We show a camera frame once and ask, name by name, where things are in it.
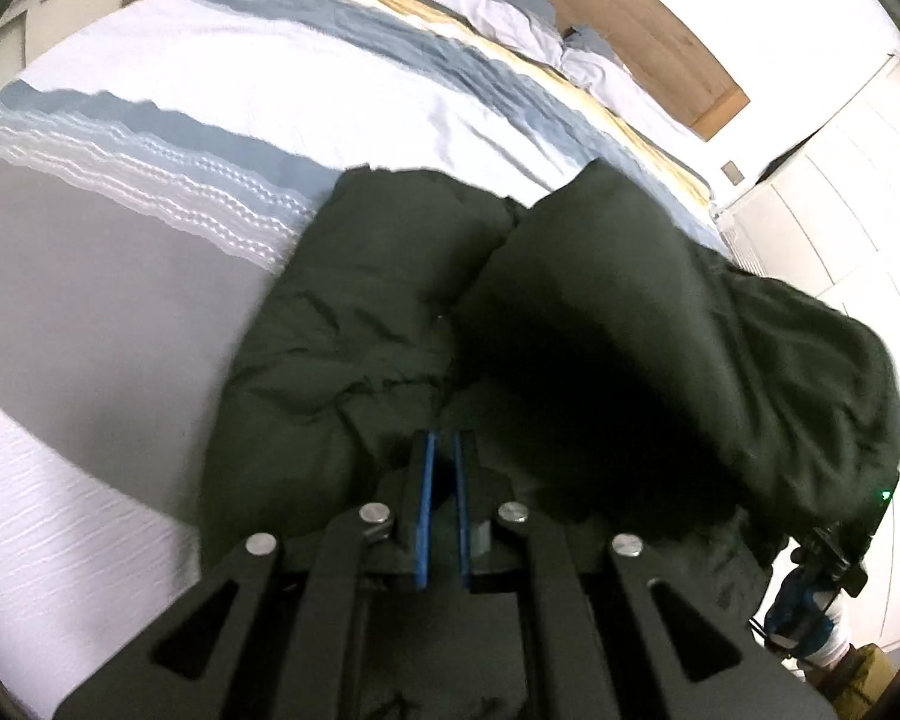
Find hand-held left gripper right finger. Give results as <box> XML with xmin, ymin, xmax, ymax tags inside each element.
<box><xmin>450</xmin><ymin>427</ymin><xmax>833</xmax><ymax>720</ymax></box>

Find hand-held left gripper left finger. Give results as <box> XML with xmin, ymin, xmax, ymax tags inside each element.
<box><xmin>52</xmin><ymin>431</ymin><xmax>440</xmax><ymax>720</ymax></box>

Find black puffer coat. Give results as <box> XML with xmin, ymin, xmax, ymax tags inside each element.
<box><xmin>199</xmin><ymin>157</ymin><xmax>900</xmax><ymax>620</ymax></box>

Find white wardrobe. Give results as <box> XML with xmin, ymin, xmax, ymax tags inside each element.
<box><xmin>720</xmin><ymin>52</ymin><xmax>900</xmax><ymax>653</ymax></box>

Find bed with striped duvet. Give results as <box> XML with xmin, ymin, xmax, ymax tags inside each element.
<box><xmin>0</xmin><ymin>0</ymin><xmax>732</xmax><ymax>720</ymax></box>

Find wooden headboard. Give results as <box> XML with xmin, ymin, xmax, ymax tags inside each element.
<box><xmin>281</xmin><ymin>0</ymin><xmax>752</xmax><ymax>140</ymax></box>

